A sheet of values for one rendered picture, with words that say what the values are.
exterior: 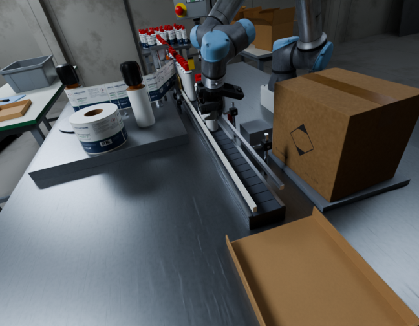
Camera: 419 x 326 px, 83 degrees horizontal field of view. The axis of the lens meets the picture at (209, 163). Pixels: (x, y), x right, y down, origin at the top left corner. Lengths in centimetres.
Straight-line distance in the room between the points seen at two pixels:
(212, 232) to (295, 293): 25
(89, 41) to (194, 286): 501
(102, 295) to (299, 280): 46
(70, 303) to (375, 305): 66
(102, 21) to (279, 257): 501
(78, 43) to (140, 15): 122
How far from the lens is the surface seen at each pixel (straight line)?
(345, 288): 64
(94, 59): 536
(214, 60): 70
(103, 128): 107
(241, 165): 83
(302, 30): 113
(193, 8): 132
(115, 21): 526
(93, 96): 142
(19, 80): 308
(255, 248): 66
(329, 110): 66
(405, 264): 73
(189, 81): 139
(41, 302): 77
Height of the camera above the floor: 138
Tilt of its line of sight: 35 degrees down
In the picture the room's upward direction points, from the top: 9 degrees counter-clockwise
